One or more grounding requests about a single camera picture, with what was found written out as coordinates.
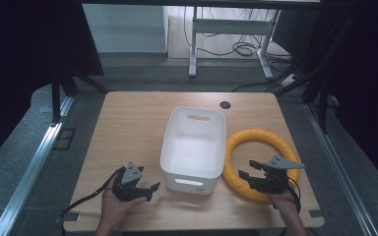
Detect white plastic storage bin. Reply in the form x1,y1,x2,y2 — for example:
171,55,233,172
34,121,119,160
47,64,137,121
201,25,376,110
158,106,227,197

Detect person's left hand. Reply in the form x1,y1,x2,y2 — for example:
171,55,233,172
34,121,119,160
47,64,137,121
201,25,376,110
100,182,148,225

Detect black metal stand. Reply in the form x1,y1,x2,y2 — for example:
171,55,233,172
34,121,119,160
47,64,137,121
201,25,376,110
50,67,110,125
265,13,346,136

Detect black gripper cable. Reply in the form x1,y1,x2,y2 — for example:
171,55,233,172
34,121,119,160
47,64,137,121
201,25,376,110
286,176,302,213
58,166,127,218

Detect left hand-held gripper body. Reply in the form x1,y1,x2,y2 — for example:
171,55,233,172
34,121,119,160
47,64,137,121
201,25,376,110
111,161,154,203

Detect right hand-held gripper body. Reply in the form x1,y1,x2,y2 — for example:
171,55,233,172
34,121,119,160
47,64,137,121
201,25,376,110
250,155,306,197

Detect black curtain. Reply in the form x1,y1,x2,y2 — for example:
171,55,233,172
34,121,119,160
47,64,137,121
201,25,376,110
0,0,105,172
303,0,378,188

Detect person's right hand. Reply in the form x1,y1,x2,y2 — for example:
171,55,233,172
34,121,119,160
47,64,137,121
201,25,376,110
268,187,299,214

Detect white power strip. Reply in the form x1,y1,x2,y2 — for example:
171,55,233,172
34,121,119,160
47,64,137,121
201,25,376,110
280,73,299,89

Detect yellow ring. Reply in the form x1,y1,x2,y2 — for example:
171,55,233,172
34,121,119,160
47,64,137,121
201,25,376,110
222,128,301,203

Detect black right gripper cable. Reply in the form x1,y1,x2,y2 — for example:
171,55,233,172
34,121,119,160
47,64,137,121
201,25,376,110
286,176,302,213

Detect dark desk side panel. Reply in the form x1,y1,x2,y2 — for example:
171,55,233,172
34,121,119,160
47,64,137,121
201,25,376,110
271,9,319,57

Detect coiled black floor cables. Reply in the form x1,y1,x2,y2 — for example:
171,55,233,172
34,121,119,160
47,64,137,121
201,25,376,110
182,6,293,68

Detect aluminium floor rail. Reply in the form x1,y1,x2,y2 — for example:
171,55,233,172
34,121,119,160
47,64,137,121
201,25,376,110
0,95,76,236
303,94,378,236

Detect white metal desk frame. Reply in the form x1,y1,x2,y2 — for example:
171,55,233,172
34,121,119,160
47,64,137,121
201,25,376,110
188,5,276,81

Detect dark floor hatch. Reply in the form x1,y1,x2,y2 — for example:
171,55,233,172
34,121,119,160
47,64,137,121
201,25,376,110
51,127,77,151

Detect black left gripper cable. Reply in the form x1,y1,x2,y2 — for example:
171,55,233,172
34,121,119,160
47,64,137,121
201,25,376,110
58,166,127,218

